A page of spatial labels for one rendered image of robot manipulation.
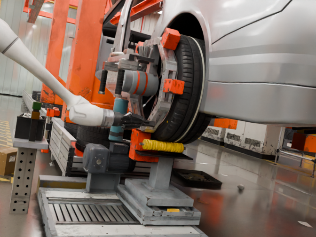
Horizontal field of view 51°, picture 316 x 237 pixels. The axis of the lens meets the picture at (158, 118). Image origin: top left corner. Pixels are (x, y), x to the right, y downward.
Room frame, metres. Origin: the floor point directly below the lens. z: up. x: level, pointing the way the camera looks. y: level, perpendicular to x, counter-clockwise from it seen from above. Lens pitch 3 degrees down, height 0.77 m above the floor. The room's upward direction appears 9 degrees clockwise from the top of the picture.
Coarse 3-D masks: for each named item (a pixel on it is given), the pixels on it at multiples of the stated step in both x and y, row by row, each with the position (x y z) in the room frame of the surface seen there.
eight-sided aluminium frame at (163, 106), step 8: (152, 40) 1.98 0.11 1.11; (160, 48) 1.85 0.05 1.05; (168, 56) 1.84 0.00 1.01; (144, 64) 2.19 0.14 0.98; (168, 64) 1.75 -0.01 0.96; (176, 64) 1.78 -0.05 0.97; (168, 72) 1.75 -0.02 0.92; (160, 88) 1.77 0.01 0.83; (128, 96) 2.21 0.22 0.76; (136, 96) 2.22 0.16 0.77; (160, 96) 1.76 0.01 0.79; (168, 96) 1.77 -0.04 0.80; (128, 104) 2.20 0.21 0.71; (136, 104) 2.19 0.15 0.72; (160, 104) 1.75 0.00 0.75; (168, 104) 1.77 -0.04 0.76; (136, 112) 2.16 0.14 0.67; (152, 112) 1.82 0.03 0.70; (160, 112) 1.83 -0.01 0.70; (152, 120) 1.83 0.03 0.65; (160, 120) 1.84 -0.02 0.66; (144, 128) 1.88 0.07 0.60; (152, 128) 1.89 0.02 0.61
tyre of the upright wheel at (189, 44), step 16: (176, 48) 1.86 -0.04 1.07; (192, 48) 1.83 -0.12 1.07; (192, 64) 1.77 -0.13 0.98; (192, 80) 1.76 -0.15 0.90; (176, 96) 1.77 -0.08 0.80; (192, 96) 1.76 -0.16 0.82; (176, 112) 1.76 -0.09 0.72; (192, 112) 1.79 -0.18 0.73; (160, 128) 1.89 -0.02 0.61; (176, 128) 1.82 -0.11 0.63; (192, 128) 1.86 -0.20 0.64
